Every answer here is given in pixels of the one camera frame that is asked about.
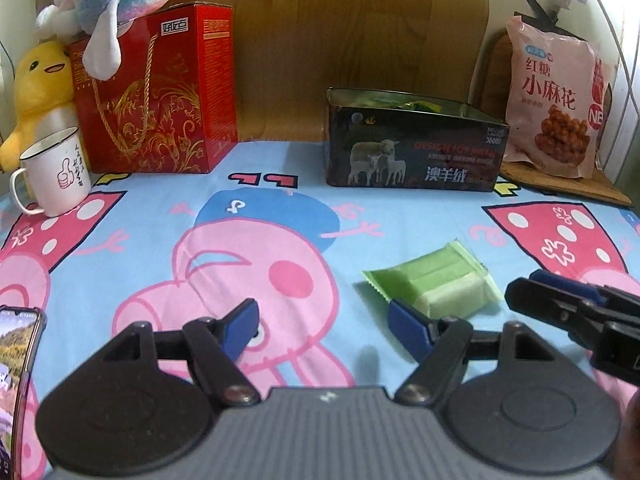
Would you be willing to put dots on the yellow duck plush toy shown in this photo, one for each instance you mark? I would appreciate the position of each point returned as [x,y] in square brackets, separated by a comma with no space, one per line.
[42,80]

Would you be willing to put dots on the light green pastry packet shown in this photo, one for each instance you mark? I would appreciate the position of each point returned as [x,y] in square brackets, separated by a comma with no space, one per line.
[440,275]

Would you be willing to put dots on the wooden headboard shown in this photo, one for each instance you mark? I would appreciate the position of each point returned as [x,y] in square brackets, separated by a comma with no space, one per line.
[350,35]

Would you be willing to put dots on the pink snack bag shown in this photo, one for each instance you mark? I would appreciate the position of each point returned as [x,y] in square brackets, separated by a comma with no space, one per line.
[550,90]

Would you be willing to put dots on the printed cartoon blanket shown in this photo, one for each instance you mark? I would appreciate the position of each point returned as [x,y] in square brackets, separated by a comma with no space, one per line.
[150,220]

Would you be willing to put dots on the red gift box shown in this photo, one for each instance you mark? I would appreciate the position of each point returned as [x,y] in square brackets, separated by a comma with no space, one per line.
[190,100]

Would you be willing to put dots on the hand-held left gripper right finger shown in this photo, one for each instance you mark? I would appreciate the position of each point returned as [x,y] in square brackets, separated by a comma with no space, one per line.
[405,330]

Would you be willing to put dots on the smartphone in clear case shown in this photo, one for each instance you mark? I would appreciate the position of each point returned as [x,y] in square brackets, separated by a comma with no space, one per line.
[17,360]

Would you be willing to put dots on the black sheep print box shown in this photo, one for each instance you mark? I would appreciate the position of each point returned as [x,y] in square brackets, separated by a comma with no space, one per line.
[425,160]

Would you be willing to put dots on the white enamel mug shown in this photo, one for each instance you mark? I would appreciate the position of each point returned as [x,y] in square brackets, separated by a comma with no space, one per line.
[55,175]

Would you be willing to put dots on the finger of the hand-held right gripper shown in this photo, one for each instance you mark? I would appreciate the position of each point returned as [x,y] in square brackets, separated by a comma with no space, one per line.
[565,280]
[540,300]

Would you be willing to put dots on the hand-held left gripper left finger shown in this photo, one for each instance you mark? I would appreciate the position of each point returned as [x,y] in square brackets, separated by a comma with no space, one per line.
[242,325]

